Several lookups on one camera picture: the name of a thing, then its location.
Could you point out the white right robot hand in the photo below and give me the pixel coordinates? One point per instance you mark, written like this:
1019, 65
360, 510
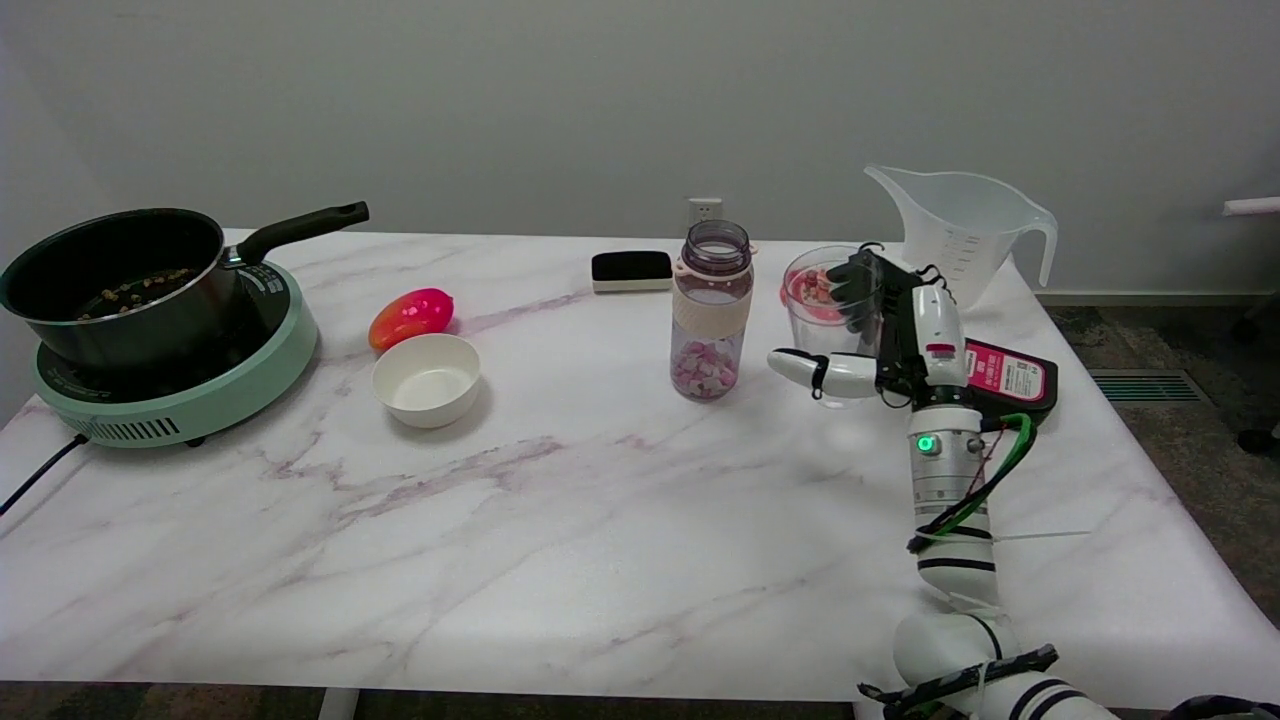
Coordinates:
935, 335

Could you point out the small clear measuring cup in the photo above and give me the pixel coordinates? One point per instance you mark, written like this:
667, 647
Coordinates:
815, 330

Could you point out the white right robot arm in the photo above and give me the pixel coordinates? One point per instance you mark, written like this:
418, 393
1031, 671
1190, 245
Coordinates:
950, 520

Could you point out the large translucent measuring jug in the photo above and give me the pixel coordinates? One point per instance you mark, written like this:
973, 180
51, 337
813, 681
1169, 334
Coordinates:
955, 240

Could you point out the black device with pink label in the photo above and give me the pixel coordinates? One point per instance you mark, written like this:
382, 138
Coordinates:
1010, 380

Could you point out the pink round coaster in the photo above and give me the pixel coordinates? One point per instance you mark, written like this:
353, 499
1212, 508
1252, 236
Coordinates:
815, 308

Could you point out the floor vent grille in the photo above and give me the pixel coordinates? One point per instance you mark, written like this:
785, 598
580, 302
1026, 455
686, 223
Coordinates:
1148, 386

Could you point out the clear purple water bottle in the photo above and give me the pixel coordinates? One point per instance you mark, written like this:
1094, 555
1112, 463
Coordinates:
711, 320

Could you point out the pink white candy pieces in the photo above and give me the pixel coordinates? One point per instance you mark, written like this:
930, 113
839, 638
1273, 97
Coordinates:
703, 370

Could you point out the black white board eraser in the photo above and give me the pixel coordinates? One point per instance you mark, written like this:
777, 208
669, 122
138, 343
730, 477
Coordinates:
632, 270

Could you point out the black chair base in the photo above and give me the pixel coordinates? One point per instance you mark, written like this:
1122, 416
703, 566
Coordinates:
1262, 440

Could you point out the white pipe end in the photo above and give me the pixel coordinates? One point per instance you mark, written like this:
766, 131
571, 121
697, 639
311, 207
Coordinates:
1255, 206

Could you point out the white round bowl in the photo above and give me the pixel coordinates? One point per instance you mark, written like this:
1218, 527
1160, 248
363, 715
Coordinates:
427, 380

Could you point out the red orange toy mango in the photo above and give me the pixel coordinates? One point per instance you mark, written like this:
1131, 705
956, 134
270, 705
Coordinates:
410, 315

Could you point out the mint green induction cooker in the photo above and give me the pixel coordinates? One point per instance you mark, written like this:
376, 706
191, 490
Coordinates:
250, 370

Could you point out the white table leg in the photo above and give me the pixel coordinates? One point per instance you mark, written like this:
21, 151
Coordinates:
338, 704

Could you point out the brown beans pile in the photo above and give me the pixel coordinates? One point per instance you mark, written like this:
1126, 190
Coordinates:
135, 292

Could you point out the white wall outlet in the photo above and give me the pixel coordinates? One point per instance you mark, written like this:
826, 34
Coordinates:
704, 209

